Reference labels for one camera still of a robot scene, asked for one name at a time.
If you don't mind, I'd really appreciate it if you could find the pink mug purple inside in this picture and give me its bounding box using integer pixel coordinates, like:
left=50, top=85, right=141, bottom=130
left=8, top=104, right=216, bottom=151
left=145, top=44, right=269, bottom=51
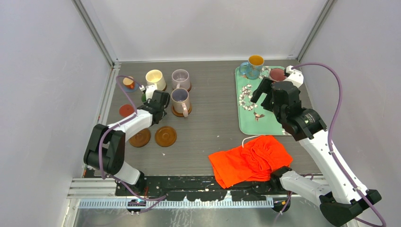
left=171, top=88, right=191, bottom=113

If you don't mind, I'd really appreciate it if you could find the cream white mug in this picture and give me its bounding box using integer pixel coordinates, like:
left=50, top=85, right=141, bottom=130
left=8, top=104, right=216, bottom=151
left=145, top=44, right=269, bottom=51
left=145, top=70, right=166, bottom=90

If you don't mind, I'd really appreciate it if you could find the red round coaster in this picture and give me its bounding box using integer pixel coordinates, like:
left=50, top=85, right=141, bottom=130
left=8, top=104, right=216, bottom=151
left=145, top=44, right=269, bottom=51
left=119, top=104, right=135, bottom=118

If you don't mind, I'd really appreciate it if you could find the small tan cup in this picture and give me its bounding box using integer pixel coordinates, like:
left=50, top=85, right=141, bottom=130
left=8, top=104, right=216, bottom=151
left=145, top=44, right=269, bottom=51
left=122, top=76, right=136, bottom=90

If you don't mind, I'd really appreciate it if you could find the lilac ceramic mug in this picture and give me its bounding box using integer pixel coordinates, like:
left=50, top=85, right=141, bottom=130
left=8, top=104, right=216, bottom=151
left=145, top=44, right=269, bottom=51
left=171, top=69, right=191, bottom=90

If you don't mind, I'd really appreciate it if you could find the green inside mug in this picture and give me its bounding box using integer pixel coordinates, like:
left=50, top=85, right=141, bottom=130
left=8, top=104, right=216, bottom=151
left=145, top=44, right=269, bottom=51
left=141, top=94, right=147, bottom=103

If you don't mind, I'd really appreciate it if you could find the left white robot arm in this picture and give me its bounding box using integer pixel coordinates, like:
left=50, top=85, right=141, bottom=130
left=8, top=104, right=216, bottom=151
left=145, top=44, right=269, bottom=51
left=83, top=90, right=170, bottom=195

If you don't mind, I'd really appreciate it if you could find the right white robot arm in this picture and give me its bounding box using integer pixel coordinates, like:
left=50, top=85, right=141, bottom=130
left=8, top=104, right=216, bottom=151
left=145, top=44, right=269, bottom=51
left=251, top=78, right=382, bottom=227

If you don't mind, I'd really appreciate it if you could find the blue round coaster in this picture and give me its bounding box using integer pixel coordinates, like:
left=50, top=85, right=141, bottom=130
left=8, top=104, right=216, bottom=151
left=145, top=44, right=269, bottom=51
left=122, top=82, right=139, bottom=93

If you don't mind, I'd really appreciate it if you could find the pink floral mug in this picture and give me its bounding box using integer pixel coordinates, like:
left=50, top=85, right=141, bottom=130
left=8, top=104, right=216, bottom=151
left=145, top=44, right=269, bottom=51
left=269, top=68, right=287, bottom=81

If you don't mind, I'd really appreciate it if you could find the blue mug yellow inside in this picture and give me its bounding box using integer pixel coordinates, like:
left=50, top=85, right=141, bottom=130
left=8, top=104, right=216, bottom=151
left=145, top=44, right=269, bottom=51
left=239, top=55, right=264, bottom=80

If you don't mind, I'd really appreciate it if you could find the green floral tray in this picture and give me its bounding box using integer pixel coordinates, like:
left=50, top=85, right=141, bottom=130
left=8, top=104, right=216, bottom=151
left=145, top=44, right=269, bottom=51
left=235, top=66, right=289, bottom=136

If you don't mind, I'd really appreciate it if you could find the orange cloth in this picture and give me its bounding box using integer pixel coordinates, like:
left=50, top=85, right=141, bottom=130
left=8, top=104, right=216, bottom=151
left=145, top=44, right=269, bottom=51
left=209, top=135, right=293, bottom=189

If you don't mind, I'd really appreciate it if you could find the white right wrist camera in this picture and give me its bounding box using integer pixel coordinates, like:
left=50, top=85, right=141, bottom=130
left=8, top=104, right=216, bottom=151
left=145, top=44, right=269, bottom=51
left=284, top=65, right=304, bottom=88

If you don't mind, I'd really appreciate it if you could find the white cord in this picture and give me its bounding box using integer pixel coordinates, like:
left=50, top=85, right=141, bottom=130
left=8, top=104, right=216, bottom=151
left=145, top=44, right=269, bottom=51
left=241, top=135, right=261, bottom=148

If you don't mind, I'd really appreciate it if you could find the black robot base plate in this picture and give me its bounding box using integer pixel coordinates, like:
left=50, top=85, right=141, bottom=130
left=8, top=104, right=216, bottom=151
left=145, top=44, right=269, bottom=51
left=128, top=175, right=288, bottom=201

